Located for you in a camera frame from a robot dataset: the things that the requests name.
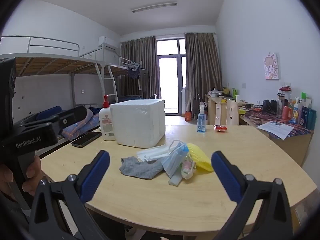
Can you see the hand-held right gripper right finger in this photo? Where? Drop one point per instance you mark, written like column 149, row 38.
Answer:
column 226, row 175

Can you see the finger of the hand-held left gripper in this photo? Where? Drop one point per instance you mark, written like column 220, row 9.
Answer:
column 47, row 113
column 71, row 118

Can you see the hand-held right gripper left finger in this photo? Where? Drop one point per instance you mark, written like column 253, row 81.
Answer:
column 96, row 175

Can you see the yellow foam fruit net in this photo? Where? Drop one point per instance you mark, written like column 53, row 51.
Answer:
column 201, row 157

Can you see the printed plastic bag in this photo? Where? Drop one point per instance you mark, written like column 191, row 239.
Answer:
column 187, row 167

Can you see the grey sock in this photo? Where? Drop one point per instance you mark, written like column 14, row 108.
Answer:
column 140, row 167

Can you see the blue face mask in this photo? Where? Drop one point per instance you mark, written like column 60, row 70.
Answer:
column 172, row 162

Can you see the white foam box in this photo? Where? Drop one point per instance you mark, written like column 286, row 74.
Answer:
column 137, row 125

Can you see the person's left hand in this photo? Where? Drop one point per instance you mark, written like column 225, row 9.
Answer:
column 33, row 172

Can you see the blue checked quilt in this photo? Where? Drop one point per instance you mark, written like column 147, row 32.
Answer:
column 80, row 127

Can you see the black smartphone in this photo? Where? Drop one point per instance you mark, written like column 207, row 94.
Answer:
column 86, row 139

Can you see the white lotion bottle red pump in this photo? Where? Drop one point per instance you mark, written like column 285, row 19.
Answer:
column 107, row 125

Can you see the red snack packet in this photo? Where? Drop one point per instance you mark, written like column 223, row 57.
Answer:
column 221, row 128

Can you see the white metal bunk bed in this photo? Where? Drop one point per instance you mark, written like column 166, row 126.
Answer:
column 50, row 60
column 122, row 66

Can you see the clear blue spray bottle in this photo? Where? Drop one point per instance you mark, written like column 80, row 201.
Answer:
column 201, row 123

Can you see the wooden chair with smiley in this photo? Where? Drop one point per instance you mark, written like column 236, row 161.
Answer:
column 232, row 112

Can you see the patterned tablecloth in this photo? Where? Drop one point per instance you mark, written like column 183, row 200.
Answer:
column 252, row 116

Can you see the wooden desk with drawers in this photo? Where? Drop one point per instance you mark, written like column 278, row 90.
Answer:
column 215, row 110

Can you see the printed paper sheet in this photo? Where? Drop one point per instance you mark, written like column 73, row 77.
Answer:
column 275, row 128

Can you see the orange container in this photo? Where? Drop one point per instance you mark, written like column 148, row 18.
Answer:
column 188, row 116

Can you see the dark hanging clothes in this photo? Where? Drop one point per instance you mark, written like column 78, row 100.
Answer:
column 133, row 73

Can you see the black bag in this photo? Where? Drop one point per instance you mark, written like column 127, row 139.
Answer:
column 268, row 105

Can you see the green packet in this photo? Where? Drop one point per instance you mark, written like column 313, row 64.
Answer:
column 234, row 93

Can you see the yellow bag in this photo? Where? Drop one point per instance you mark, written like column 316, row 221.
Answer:
column 226, row 91

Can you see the white air conditioner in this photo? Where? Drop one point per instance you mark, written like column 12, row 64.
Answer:
column 106, row 41

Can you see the brown curtain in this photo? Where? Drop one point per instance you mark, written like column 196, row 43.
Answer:
column 140, row 55
column 202, row 67

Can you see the row of toiletry bottles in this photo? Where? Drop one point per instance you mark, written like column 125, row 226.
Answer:
column 297, row 112

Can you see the glass balcony door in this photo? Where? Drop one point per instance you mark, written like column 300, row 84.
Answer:
column 170, row 80

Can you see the ceiling tube light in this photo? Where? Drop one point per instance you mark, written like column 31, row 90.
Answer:
column 155, row 7

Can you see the cartoon wall poster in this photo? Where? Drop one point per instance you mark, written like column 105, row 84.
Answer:
column 271, row 66

